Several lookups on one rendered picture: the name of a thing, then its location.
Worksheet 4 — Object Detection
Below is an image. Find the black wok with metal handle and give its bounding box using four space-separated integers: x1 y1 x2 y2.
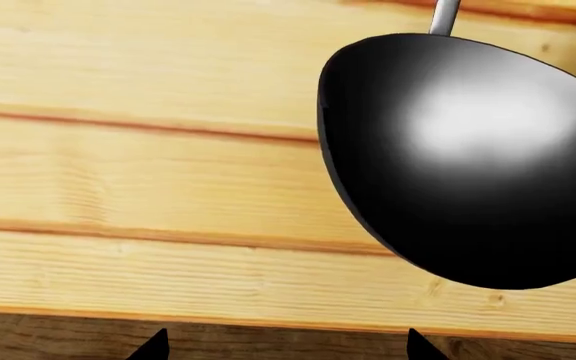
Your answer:
318 0 576 291

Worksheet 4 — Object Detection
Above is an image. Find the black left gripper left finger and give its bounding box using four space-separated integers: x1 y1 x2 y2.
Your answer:
125 327 170 360

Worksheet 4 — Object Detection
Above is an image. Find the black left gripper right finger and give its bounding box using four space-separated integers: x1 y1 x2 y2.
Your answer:
407 327 450 360

